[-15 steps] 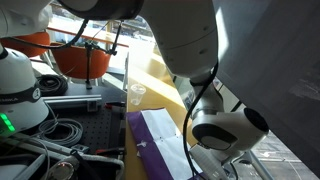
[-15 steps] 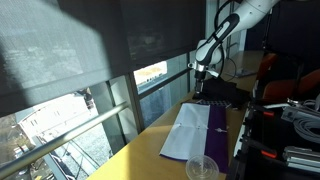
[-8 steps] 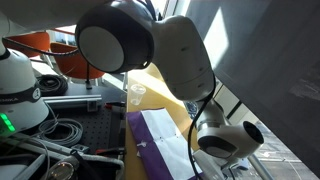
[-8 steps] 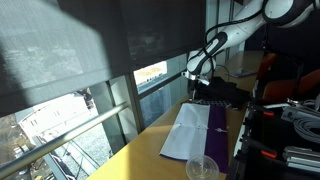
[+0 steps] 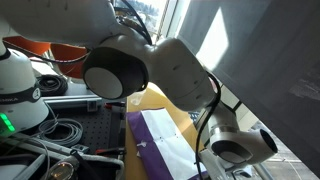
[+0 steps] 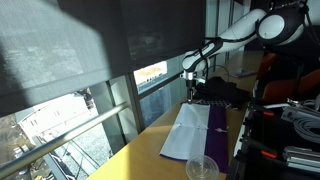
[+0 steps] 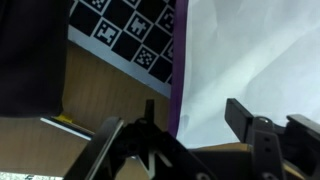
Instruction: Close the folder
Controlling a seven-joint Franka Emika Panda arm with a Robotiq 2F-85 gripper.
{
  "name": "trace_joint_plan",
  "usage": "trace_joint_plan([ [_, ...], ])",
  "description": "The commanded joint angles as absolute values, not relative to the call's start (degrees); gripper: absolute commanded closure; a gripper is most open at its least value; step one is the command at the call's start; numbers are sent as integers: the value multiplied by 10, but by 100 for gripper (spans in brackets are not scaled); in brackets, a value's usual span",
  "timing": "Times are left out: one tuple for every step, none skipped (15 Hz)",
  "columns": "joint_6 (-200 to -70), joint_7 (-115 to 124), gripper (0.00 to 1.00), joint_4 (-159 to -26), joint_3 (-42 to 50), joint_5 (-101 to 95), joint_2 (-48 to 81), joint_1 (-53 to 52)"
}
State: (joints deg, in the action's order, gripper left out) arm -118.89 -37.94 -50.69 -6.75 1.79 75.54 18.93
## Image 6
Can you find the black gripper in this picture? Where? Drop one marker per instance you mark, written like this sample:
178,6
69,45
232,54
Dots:
190,85

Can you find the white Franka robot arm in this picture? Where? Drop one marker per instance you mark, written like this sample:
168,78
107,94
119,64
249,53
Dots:
240,30

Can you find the checkered flat pad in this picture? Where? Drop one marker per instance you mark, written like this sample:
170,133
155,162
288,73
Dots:
213,103

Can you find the black cloth bundle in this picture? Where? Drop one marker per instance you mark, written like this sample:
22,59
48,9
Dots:
221,90

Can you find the white folded cloth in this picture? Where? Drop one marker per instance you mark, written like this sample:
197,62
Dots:
188,133

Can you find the thin grey booklet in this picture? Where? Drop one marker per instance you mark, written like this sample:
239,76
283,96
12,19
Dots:
243,73

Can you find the clear plastic cup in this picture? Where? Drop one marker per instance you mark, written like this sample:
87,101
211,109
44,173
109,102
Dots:
201,170

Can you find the orange chair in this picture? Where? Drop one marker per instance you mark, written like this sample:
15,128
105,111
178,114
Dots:
283,89
266,65

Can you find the grey power box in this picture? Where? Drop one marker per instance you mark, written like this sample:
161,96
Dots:
295,114

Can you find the aluminium extrusion bars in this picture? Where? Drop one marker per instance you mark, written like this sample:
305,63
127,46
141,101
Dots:
301,159

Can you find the grey roller window blind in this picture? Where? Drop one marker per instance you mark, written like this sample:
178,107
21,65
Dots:
66,50

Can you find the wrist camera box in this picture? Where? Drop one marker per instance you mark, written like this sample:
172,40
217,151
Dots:
200,80

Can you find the grey metal window frame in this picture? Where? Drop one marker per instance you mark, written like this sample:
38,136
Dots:
132,100

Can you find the black robot cart frame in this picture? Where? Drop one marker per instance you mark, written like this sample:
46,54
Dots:
266,136

